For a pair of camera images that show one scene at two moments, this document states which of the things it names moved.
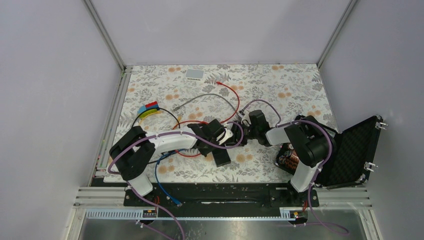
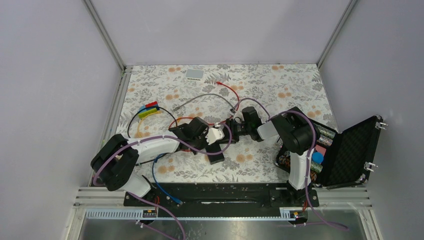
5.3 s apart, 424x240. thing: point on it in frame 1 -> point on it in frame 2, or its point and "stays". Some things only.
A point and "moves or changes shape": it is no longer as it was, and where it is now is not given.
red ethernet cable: [186, 121] moves or changes shape
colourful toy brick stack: [148, 108] stays
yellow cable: [148, 114] stays
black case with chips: [351, 160] stays
